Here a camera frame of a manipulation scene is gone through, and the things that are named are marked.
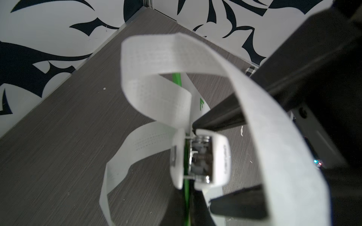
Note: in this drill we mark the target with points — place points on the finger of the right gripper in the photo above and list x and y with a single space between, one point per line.
226 115
249 203

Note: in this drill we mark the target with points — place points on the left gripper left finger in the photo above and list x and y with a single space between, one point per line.
175 212

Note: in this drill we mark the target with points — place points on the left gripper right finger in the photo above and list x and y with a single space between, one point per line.
199 212

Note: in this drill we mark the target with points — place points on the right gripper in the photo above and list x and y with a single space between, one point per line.
317 72

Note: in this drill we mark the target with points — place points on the small white stapler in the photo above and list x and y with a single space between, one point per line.
204 157

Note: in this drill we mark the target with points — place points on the white green paper bag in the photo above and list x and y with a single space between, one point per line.
153 80

